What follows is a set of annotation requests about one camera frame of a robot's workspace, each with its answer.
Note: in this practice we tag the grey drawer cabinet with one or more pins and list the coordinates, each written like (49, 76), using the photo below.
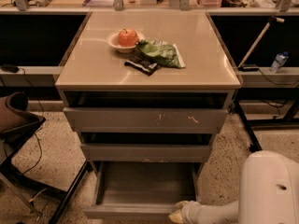
(95, 75)

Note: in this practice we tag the grey bottom drawer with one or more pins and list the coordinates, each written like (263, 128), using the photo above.
(142, 190)

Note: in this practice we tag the black table leg frame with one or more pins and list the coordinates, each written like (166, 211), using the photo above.
(288, 121)

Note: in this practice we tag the grey drawer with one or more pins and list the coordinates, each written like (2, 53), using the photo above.
(145, 120)
(145, 153)
(142, 190)

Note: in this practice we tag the black device on ledge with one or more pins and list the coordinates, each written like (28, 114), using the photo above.
(9, 68)

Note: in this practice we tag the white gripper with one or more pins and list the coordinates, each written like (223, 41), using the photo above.
(189, 211)

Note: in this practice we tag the white stick with black base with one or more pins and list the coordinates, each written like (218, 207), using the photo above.
(271, 20)

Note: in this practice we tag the black snack wrapper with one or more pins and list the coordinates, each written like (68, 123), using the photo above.
(142, 65)

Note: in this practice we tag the green chip bag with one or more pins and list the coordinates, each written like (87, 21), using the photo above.
(161, 52)

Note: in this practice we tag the plastic water bottle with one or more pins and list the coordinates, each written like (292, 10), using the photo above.
(279, 61)

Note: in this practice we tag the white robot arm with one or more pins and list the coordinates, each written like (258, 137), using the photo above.
(268, 194)

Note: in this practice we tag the white bowl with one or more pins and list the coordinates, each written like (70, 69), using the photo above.
(112, 40)

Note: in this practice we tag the red apple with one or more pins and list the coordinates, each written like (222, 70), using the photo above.
(127, 37)

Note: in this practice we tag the grey middle drawer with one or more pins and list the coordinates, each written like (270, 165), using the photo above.
(145, 153)

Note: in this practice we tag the grey top drawer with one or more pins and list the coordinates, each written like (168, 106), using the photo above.
(145, 120)

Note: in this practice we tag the brown office chair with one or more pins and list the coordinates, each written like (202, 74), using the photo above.
(17, 125)

